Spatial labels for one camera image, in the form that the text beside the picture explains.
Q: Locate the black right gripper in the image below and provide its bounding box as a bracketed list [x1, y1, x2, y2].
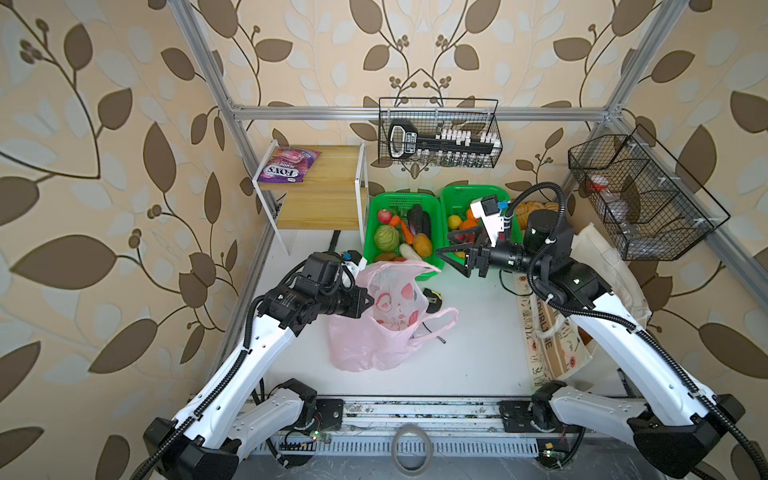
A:
[436, 225, 547, 281]

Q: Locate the pink plastic bag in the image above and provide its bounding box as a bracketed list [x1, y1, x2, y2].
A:
[327, 260, 459, 372]

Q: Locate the cream canvas tote bag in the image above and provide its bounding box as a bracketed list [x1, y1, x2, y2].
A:
[515, 223, 653, 391]

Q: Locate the purple Fox's candy bag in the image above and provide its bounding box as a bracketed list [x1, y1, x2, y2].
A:
[258, 147, 321, 184]

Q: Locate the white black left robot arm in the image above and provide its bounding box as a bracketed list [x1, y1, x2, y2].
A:
[132, 250, 374, 479]

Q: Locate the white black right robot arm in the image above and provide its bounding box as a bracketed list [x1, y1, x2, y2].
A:
[435, 182, 767, 479]

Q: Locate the yellow lemon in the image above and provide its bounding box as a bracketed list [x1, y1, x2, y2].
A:
[447, 215, 463, 231]

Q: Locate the right green plastic basket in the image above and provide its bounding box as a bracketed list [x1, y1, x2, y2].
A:
[440, 185, 523, 243]

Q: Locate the green plastic basket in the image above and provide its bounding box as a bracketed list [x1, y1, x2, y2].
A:
[440, 185, 523, 243]
[363, 193, 447, 281]

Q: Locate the yellow potato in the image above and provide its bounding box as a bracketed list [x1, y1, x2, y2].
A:
[412, 233, 433, 259]

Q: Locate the black yellow tape measure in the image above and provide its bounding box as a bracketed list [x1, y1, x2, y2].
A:
[422, 288, 447, 345]

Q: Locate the dark purple eggplant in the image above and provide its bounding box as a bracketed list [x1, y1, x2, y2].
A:
[407, 204, 432, 239]

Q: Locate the white radish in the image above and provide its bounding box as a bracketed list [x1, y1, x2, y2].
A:
[399, 243, 423, 261]

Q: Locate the brown potato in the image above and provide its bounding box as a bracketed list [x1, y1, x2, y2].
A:
[374, 252, 397, 262]

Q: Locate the dark green scraper tool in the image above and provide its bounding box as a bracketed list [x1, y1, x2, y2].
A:
[327, 230, 341, 253]

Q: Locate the tray of bread rolls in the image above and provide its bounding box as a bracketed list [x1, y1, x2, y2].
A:
[514, 201, 559, 232]

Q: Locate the green cabbage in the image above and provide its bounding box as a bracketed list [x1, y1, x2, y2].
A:
[373, 224, 400, 253]

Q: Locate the orange carrot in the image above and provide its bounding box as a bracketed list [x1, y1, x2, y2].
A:
[388, 215, 414, 245]

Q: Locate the left green plastic basket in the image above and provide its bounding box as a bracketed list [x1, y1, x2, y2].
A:
[363, 193, 447, 281]

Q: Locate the white wooden two-tier shelf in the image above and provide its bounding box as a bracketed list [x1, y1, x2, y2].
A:
[252, 140, 370, 254]

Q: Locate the roll of clear tape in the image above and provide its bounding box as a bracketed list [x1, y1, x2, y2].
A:
[390, 424, 435, 477]

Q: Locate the red capped plastic bottle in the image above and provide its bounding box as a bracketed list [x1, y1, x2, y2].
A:
[586, 174, 615, 203]

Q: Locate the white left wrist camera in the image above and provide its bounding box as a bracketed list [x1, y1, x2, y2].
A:
[341, 250, 367, 275]

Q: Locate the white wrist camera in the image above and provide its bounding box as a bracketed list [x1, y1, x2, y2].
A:
[470, 195, 510, 247]
[341, 250, 367, 275]

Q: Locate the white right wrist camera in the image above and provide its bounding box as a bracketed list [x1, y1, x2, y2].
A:
[470, 195, 510, 247]

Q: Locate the black wire basket back wall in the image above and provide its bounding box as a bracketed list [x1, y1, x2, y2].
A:
[377, 96, 503, 170]

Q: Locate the black wire basket wall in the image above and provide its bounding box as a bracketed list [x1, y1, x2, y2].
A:
[568, 124, 731, 262]
[377, 96, 503, 170]

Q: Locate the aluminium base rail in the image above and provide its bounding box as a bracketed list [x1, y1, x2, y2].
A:
[161, 394, 667, 480]

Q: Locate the black wire basket right wall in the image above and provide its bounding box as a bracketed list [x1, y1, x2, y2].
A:
[568, 124, 731, 262]

